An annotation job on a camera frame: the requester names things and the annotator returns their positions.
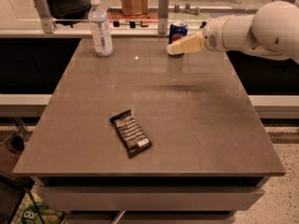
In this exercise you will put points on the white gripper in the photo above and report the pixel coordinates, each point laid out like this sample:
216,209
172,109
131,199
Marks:
210,37

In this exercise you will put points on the blue pepsi can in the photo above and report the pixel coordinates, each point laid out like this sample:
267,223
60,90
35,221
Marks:
177,30

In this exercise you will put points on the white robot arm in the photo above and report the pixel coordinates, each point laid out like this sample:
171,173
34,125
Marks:
271,33

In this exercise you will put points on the black rxbar chocolate wrapper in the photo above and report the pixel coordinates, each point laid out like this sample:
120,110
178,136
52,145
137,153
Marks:
130,132

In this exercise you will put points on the clear plastic water bottle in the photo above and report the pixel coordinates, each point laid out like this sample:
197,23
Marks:
100,30

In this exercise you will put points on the black office chair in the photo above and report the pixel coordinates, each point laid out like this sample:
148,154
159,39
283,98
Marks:
69,12

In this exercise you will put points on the grey drawer front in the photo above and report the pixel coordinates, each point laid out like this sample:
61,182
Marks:
150,198

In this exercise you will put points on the green chip bag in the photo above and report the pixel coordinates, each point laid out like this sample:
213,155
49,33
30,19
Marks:
36,211

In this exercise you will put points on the middle metal railing post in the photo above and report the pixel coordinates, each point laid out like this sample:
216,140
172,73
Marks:
162,16

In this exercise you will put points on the left metal railing post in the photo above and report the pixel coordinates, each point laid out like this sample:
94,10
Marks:
45,17

